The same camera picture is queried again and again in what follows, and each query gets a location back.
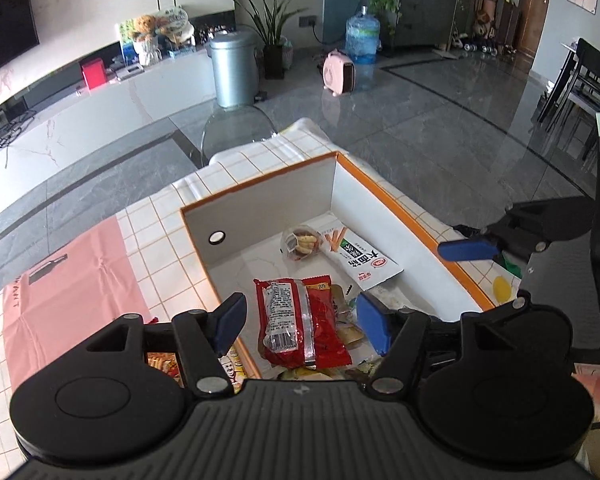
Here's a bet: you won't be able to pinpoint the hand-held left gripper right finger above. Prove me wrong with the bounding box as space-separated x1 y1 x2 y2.
356 292 533 395

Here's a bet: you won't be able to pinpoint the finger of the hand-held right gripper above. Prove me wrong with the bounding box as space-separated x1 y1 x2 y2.
438 197 598 263

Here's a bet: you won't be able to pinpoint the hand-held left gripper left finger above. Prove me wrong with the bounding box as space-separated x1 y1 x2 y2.
87 291 248 395

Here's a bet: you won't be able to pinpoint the red snack packet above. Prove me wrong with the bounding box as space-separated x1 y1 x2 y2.
252 275 353 371

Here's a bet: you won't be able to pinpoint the orange cardboard box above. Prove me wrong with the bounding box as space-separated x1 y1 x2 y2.
180 150 498 383

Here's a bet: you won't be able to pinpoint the beige snack packet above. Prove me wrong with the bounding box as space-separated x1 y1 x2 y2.
330 284 366 347

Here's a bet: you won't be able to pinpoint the cartoon print snack packet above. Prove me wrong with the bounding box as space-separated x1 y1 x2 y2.
147 345 261 395

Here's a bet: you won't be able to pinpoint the white snack packet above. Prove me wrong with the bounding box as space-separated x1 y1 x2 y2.
317 227 405 291

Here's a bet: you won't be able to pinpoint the yellow snack packet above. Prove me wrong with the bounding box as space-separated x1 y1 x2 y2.
279 366 353 384

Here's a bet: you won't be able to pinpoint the small clear snack cup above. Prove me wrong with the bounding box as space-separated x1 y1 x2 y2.
280 225 323 262

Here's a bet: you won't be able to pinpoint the checked lemon-print tablecloth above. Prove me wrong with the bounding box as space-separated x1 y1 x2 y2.
0 117 600 466

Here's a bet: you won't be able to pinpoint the clear plastic chair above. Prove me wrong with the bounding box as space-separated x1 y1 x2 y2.
200 105 276 168

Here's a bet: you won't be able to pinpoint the black dining chair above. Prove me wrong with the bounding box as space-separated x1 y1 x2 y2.
537 37 600 161

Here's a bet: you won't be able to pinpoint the pink heater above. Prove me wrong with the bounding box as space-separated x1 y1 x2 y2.
322 49 357 96

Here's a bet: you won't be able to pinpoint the blue water bottle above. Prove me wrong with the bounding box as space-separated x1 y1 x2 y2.
345 6 382 65

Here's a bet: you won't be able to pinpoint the white TV console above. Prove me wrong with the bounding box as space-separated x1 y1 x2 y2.
0 47 216 161

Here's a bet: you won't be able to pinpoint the dark grey cabinet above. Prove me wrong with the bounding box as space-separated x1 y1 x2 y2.
395 0 463 51

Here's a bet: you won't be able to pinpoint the wooden door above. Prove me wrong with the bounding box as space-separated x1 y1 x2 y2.
520 0 553 56

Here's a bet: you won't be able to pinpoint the silver trash can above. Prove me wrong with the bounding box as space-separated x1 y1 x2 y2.
209 30 261 108

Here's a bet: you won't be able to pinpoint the red box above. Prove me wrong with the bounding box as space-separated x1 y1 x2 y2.
80 58 110 91

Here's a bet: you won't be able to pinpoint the long-leaf potted plant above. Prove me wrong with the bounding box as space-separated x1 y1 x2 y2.
220 0 321 81

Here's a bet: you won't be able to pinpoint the dried flower bouquet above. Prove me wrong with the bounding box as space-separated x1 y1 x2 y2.
120 12 165 67

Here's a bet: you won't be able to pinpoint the decorative plate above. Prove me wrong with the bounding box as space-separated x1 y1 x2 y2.
157 5 192 37

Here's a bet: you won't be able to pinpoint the black cables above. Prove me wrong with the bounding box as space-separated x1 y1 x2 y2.
0 110 37 153

